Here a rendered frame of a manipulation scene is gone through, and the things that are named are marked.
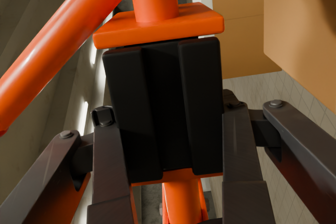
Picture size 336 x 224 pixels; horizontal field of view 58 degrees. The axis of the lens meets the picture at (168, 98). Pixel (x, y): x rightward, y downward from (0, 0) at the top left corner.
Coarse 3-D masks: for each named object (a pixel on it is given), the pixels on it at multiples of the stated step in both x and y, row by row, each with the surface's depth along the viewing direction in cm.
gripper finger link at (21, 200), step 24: (48, 144) 14; (72, 144) 13; (48, 168) 12; (24, 192) 10; (48, 192) 11; (72, 192) 13; (0, 216) 9; (24, 216) 9; (48, 216) 10; (72, 216) 12
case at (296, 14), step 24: (264, 0) 37; (288, 0) 30; (312, 0) 25; (264, 24) 39; (288, 24) 31; (312, 24) 26; (264, 48) 40; (288, 48) 32; (312, 48) 27; (288, 72) 33; (312, 72) 27
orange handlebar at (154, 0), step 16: (144, 0) 14; (160, 0) 14; (176, 0) 14; (144, 16) 14; (160, 16) 14; (176, 16) 15; (176, 192) 18; (192, 192) 18; (160, 208) 22; (176, 208) 18; (192, 208) 18; (208, 208) 22
